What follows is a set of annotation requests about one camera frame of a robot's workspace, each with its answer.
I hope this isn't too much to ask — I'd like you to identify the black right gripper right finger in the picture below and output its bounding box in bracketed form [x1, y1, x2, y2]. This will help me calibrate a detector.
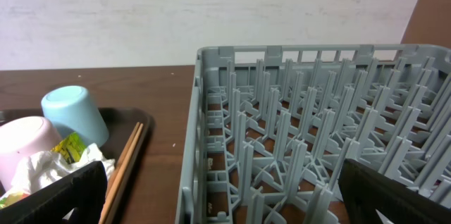
[338, 158, 450, 223]

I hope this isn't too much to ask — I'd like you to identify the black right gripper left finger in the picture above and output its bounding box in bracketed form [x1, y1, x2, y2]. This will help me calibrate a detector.
[1, 161, 107, 224]

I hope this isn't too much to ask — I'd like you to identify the grey dishwasher rack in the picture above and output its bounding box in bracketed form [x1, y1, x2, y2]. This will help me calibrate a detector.
[175, 44, 450, 223]

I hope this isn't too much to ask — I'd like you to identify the wooden chopstick outer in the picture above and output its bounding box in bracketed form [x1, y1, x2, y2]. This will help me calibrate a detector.
[99, 123, 143, 224]

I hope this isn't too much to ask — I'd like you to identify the wooden chopstick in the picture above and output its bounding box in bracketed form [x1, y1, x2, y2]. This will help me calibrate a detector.
[99, 123, 143, 224]
[106, 123, 141, 194]

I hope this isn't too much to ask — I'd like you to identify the green snack wrapper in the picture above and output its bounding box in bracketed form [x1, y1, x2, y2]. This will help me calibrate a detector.
[1, 133, 87, 209]

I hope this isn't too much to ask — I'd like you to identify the wooden chopstick inner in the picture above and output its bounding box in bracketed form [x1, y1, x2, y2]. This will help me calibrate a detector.
[106, 123, 141, 194]

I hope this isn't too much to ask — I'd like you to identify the crumpled white tissue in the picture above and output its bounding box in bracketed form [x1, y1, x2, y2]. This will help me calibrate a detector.
[9, 144, 116, 194]

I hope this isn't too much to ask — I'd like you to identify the dark brown serving tray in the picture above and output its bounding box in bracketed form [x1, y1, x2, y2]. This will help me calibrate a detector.
[1, 119, 152, 223]

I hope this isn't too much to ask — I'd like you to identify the light blue plastic cup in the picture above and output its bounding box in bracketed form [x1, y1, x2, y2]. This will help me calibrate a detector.
[41, 85, 109, 147]

